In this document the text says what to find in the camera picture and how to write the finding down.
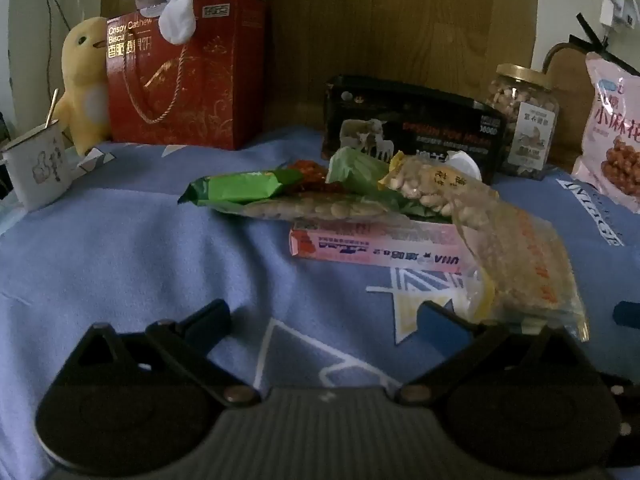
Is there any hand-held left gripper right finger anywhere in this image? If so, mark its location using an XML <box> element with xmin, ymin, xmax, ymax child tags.
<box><xmin>397</xmin><ymin>301</ymin><xmax>591</xmax><ymax>406</ymax></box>

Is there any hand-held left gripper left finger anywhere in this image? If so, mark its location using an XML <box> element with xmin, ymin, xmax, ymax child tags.
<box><xmin>65</xmin><ymin>299</ymin><xmax>261</xmax><ymax>407</ymax></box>

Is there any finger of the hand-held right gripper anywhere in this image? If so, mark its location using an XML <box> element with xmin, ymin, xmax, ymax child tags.
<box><xmin>614</xmin><ymin>301</ymin><xmax>640</xmax><ymax>328</ymax></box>

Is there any pink box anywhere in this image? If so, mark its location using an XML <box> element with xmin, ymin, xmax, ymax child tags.
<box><xmin>290</xmin><ymin>220</ymin><xmax>463</xmax><ymax>273</ymax></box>

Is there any clear bag orange print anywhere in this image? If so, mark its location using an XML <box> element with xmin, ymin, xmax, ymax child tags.
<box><xmin>452</xmin><ymin>200</ymin><xmax>588</xmax><ymax>341</ymax></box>

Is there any blue printed bedsheet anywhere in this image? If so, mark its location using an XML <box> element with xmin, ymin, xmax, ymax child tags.
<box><xmin>0</xmin><ymin>125</ymin><xmax>640</xmax><ymax>480</ymax></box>

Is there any clear peanut bag yellow label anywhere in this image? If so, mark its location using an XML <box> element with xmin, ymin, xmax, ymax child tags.
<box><xmin>380</xmin><ymin>152</ymin><xmax>501</xmax><ymax>231</ymax></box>

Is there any clear bag of beans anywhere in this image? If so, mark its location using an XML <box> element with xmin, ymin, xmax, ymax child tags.
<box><xmin>235</xmin><ymin>195</ymin><xmax>396</xmax><ymax>222</ymax></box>

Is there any light green snack packet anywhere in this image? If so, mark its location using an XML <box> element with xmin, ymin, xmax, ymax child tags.
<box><xmin>327</xmin><ymin>146</ymin><xmax>451</xmax><ymax>221</ymax></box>

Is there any pink snack bag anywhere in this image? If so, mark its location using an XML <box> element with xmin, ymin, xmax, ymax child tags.
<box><xmin>571</xmin><ymin>51</ymin><xmax>640</xmax><ymax>213</ymax></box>

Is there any red snack packet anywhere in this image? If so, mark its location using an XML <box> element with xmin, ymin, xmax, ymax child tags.
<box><xmin>280</xmin><ymin>159</ymin><xmax>346</xmax><ymax>193</ymax></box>

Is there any black printed box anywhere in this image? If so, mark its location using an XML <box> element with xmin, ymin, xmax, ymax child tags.
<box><xmin>322</xmin><ymin>76</ymin><xmax>508</xmax><ymax>186</ymax></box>

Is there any glass jar of nuts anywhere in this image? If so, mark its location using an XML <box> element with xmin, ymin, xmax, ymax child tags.
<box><xmin>485</xmin><ymin>63</ymin><xmax>560</xmax><ymax>180</ymax></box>

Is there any white enamel mug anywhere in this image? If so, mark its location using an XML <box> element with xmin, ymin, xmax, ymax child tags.
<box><xmin>0</xmin><ymin>120</ymin><xmax>73</xmax><ymax>211</ymax></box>

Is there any wooden chair back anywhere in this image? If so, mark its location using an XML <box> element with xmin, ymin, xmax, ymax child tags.
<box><xmin>542</xmin><ymin>42</ymin><xmax>596</xmax><ymax>171</ymax></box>

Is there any red gift box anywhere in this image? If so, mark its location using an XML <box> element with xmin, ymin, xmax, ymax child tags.
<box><xmin>106</xmin><ymin>0</ymin><xmax>266</xmax><ymax>151</ymax></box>

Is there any yellow duck plush toy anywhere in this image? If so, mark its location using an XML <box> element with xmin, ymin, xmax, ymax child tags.
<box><xmin>52</xmin><ymin>16</ymin><xmax>112</xmax><ymax>157</ymax></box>

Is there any white power adapter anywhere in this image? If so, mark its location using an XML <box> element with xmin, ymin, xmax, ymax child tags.
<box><xmin>600</xmin><ymin>0</ymin><xmax>633</xmax><ymax>28</ymax></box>

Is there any wooden headboard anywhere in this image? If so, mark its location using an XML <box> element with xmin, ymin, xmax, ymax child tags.
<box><xmin>250</xmin><ymin>0</ymin><xmax>543</xmax><ymax>161</ymax></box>

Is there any metal spoon handle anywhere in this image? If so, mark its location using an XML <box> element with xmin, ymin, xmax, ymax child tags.
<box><xmin>44</xmin><ymin>88</ymin><xmax>60</xmax><ymax>128</ymax></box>

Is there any black metal frame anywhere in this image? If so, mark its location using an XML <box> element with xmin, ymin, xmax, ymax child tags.
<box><xmin>567</xmin><ymin>12</ymin><xmax>613</xmax><ymax>53</ymax></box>

